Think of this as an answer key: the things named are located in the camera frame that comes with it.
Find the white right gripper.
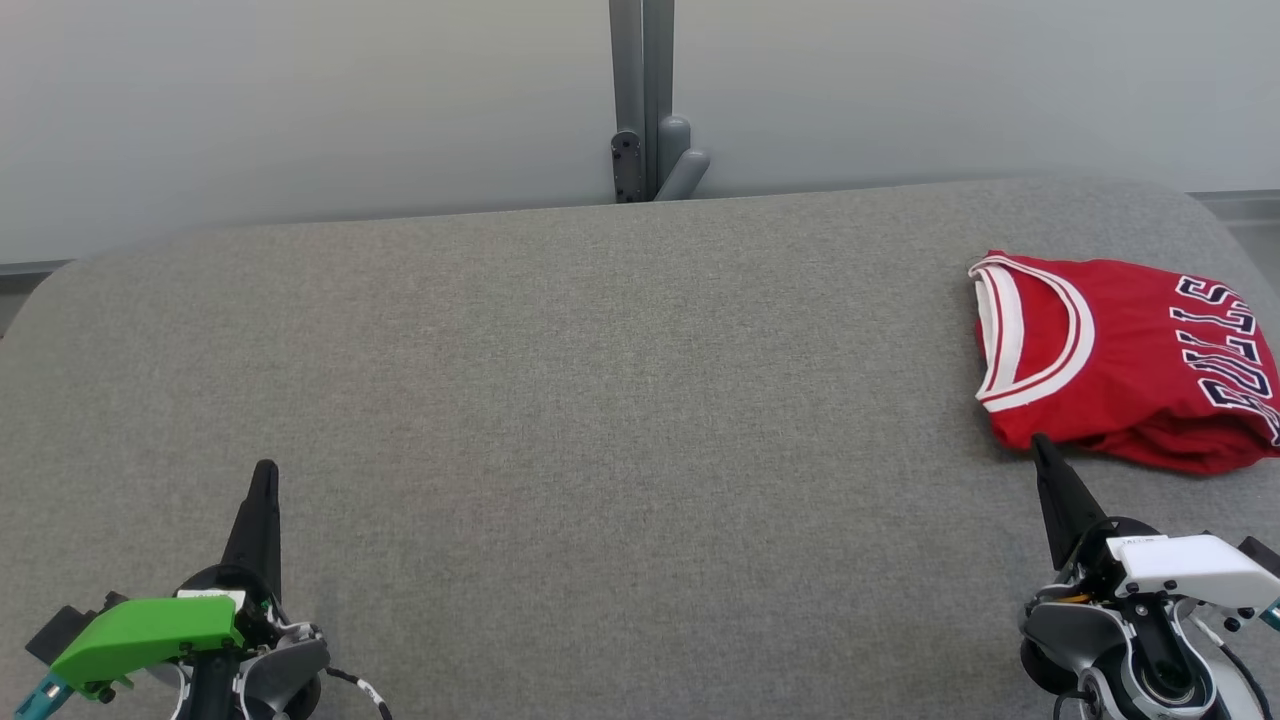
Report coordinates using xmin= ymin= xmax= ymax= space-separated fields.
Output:
xmin=1031 ymin=434 xmax=1280 ymax=611

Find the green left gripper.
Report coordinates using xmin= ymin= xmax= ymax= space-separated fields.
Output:
xmin=48 ymin=459 xmax=286 ymax=695

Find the red basketball jersey navy lettering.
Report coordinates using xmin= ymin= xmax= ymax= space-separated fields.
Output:
xmin=967 ymin=250 xmax=1280 ymax=476

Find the grey round tube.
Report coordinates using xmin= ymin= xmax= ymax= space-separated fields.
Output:
xmin=652 ymin=115 xmax=711 ymax=202

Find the black striped left arm cable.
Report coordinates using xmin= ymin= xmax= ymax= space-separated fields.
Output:
xmin=322 ymin=664 xmax=394 ymax=720

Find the teal left camera connector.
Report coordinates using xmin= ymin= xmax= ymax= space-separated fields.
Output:
xmin=12 ymin=672 xmax=76 ymax=720

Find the metal hinge bracket with holes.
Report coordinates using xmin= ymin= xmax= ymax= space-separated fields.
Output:
xmin=611 ymin=130 xmax=647 ymax=204

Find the grey metal frame post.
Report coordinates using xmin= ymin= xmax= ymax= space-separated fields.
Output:
xmin=608 ymin=0 xmax=676 ymax=203

